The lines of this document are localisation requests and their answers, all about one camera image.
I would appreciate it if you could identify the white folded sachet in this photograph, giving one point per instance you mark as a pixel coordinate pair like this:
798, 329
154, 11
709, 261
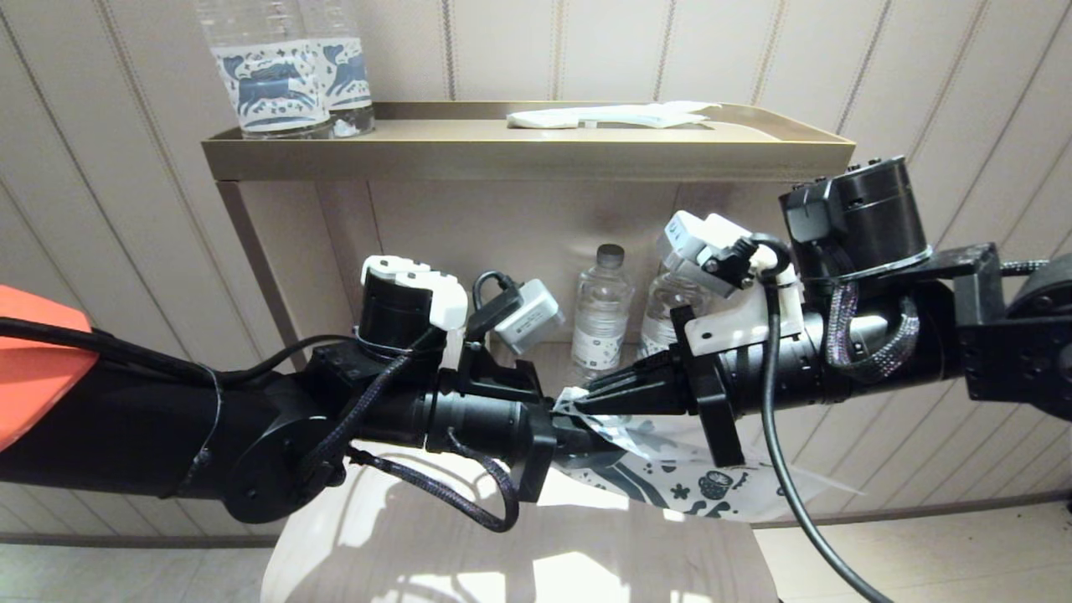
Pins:
542, 121

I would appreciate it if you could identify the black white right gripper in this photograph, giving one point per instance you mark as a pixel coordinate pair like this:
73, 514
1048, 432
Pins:
737, 335

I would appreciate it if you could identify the beige wooden shelf unit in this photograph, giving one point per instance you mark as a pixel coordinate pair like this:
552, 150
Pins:
519, 159

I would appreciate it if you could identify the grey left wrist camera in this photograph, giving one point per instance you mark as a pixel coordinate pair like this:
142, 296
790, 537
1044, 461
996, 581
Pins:
528, 318

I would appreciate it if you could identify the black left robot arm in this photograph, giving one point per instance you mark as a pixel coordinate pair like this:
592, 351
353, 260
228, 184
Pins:
209, 419

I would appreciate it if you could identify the large horse-label water bottle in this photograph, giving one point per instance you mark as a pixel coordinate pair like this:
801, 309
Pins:
352, 75
272, 84

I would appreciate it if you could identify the small capped water bottle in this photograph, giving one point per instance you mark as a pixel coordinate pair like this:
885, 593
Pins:
666, 306
601, 310

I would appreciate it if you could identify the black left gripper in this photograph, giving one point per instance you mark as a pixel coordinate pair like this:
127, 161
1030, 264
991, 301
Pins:
536, 452

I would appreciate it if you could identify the white pouch blue horse print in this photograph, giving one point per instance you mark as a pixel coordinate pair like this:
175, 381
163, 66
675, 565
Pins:
670, 477

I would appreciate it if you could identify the white packet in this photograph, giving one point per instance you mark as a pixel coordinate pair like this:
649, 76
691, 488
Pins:
645, 115

